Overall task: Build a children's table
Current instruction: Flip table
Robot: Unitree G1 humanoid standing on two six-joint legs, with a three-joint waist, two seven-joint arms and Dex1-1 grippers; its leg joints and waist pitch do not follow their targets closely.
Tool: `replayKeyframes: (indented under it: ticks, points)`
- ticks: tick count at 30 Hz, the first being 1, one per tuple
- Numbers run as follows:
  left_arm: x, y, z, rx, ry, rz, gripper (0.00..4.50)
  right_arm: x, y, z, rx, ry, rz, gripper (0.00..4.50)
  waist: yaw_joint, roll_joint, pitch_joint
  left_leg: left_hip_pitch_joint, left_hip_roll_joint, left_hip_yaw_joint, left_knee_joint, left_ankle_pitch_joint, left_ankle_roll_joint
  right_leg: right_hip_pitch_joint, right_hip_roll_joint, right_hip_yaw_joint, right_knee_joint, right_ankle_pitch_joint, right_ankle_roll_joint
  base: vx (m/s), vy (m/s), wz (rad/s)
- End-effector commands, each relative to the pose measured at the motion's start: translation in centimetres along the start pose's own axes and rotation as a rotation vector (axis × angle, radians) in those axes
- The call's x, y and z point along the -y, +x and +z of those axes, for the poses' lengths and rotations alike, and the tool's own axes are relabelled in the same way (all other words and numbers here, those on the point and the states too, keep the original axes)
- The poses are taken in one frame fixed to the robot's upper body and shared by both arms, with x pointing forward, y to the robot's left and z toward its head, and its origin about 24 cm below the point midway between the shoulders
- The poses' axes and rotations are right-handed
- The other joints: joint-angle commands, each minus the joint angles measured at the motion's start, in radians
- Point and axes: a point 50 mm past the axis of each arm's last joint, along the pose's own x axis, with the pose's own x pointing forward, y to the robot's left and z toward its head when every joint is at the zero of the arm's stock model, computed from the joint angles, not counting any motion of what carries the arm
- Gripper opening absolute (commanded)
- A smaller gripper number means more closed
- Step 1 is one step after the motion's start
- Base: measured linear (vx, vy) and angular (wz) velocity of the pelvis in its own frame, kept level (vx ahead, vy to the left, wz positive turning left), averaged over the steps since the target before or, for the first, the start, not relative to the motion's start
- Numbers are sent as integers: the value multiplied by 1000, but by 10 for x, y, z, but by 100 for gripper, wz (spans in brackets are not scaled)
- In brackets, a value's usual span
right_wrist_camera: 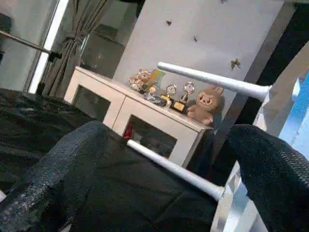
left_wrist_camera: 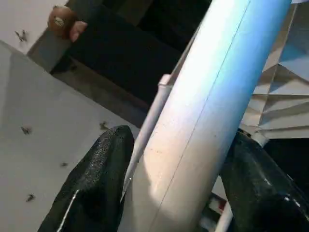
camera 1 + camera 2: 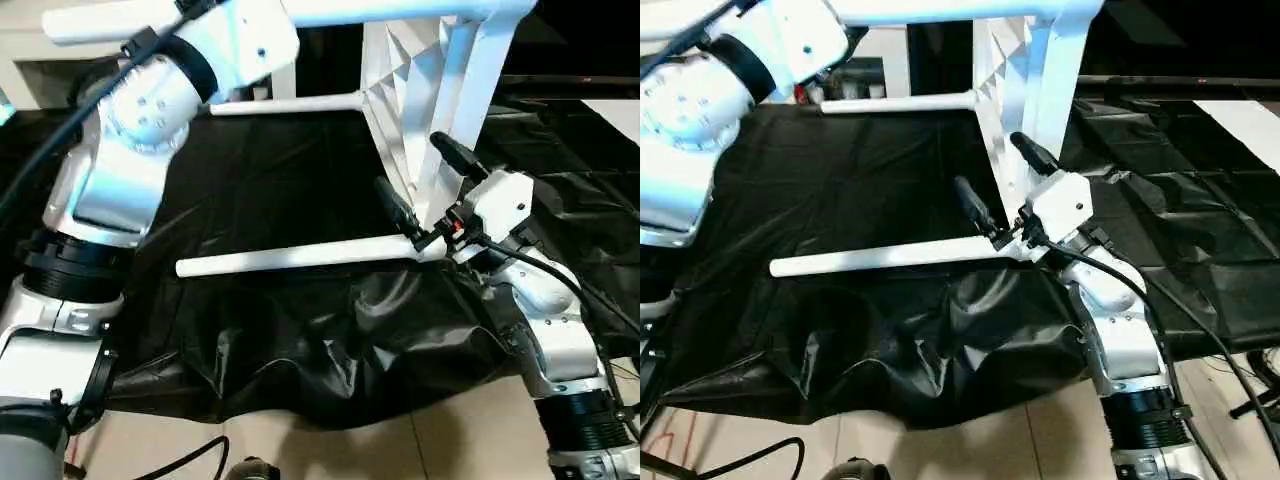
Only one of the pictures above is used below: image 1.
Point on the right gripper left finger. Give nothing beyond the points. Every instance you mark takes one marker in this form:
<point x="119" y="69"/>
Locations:
<point x="53" y="179"/>

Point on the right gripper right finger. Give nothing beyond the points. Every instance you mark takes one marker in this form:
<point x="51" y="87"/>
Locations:
<point x="280" y="179"/>

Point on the white plastic table top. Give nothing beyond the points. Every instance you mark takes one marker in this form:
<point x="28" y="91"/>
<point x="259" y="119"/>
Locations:
<point x="275" y="111"/>

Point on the white plastic table leg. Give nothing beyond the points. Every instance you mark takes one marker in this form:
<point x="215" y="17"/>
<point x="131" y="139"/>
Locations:
<point x="174" y="166"/>
<point x="212" y="78"/>

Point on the white glass-door cabinet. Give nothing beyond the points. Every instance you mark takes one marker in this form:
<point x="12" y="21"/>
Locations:
<point x="111" y="106"/>

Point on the brown plush toy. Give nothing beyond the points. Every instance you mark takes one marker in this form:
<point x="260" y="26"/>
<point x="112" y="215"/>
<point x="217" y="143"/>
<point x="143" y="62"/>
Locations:
<point x="206" y="104"/>

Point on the black metal rod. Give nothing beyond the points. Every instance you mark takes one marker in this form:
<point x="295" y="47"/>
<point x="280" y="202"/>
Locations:
<point x="29" y="44"/>

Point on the clear crystal trophy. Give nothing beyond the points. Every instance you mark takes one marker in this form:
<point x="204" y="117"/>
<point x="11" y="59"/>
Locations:
<point x="171" y="91"/>

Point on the grey tied curtain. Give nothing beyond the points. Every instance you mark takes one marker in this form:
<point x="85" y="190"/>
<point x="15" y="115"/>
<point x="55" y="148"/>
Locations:
<point x="77" y="38"/>

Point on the colourful rainbow card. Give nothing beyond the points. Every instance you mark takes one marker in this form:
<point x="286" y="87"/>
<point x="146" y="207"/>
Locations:
<point x="156" y="78"/>

